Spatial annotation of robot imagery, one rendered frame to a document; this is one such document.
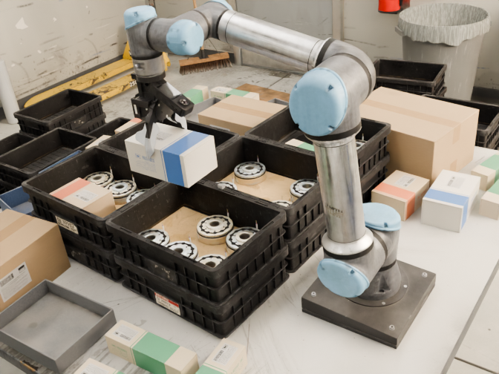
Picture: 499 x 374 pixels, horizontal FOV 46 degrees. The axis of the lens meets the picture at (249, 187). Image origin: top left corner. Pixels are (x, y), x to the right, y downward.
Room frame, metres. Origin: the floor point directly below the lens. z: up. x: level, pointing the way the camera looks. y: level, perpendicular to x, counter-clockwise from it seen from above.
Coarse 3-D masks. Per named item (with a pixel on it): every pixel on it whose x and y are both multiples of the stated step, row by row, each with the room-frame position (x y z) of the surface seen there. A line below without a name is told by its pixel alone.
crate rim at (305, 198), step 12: (228, 144) 1.70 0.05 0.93; (264, 144) 1.68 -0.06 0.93; (276, 144) 1.66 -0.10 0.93; (312, 156) 1.56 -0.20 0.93; (204, 180) 1.48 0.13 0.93; (240, 192) 1.39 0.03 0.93; (312, 192) 1.36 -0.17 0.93; (276, 204) 1.31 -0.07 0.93; (300, 204) 1.31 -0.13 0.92; (288, 216) 1.28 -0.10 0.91
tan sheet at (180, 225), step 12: (180, 216) 1.45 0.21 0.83; (192, 216) 1.45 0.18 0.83; (204, 216) 1.44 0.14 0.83; (156, 228) 1.40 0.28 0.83; (168, 228) 1.40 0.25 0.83; (180, 228) 1.39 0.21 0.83; (192, 228) 1.39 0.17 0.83; (180, 240) 1.33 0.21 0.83; (192, 240) 1.32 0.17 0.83; (204, 252) 1.26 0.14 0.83; (216, 252) 1.26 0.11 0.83
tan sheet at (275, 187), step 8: (232, 176) 1.66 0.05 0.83; (272, 176) 1.64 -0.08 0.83; (280, 176) 1.63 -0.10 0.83; (240, 184) 1.60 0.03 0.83; (264, 184) 1.59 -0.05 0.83; (272, 184) 1.58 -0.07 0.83; (280, 184) 1.58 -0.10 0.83; (288, 184) 1.57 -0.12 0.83; (248, 192) 1.55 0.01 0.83; (256, 192) 1.54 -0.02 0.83; (264, 192) 1.54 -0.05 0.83; (272, 192) 1.54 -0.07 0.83; (280, 192) 1.53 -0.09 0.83; (288, 192) 1.53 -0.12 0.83; (272, 200) 1.49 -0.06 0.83; (288, 200) 1.48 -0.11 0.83
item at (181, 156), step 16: (160, 128) 1.42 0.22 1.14; (176, 128) 1.41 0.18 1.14; (128, 144) 1.36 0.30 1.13; (160, 144) 1.32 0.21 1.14; (176, 144) 1.31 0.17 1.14; (192, 144) 1.30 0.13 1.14; (208, 144) 1.32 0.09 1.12; (144, 160) 1.33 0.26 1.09; (160, 160) 1.29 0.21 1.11; (176, 160) 1.26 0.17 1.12; (192, 160) 1.27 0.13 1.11; (208, 160) 1.31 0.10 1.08; (160, 176) 1.30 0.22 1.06; (176, 176) 1.27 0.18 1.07; (192, 176) 1.26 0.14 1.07
